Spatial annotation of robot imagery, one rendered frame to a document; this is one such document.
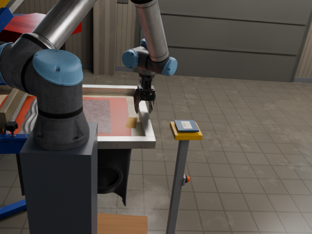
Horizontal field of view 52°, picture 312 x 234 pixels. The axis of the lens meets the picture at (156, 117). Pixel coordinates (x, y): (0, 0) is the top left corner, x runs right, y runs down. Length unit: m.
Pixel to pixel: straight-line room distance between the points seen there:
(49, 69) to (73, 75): 0.06
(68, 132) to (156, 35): 0.49
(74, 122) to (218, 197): 1.94
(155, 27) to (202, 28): 3.71
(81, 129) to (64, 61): 0.19
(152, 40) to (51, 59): 0.45
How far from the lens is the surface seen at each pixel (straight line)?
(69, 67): 0.81
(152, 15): 1.11
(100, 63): 4.72
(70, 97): 0.83
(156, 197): 2.55
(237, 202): 2.66
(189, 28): 4.80
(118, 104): 1.68
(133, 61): 1.30
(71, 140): 0.87
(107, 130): 1.45
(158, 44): 1.19
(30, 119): 1.55
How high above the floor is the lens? 1.69
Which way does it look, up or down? 27 degrees down
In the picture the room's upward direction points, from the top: 6 degrees clockwise
